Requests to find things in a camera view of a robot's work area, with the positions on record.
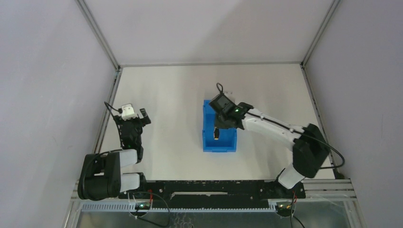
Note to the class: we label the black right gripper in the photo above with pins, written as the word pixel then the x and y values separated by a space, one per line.
pixel 221 121

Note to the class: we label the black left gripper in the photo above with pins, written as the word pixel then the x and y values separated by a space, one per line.
pixel 132 120

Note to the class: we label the black yellow handled screwdriver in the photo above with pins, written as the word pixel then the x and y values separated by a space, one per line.
pixel 216 133

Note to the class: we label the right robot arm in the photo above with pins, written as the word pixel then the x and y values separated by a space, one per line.
pixel 306 143

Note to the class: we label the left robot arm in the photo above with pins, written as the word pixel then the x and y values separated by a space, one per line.
pixel 102 176

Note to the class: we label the blue plastic bin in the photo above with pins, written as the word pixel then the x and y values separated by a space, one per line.
pixel 227 140

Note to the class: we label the left green circuit board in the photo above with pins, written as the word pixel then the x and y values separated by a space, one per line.
pixel 142 206

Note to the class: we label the green circuit board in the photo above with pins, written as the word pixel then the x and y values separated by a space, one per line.
pixel 142 206
pixel 284 210

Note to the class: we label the right green circuit board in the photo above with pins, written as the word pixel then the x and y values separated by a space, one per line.
pixel 284 210

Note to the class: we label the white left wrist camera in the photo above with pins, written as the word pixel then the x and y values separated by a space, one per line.
pixel 128 112

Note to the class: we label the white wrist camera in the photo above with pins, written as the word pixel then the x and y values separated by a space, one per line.
pixel 128 112
pixel 229 94

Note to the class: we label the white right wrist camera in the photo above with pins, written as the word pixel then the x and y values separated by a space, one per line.
pixel 229 94

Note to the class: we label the black mounting rail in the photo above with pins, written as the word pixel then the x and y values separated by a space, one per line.
pixel 211 193

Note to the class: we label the grey slotted cable duct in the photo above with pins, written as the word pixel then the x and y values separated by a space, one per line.
pixel 130 207

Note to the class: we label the aluminium frame front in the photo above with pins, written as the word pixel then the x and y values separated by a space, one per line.
pixel 317 190

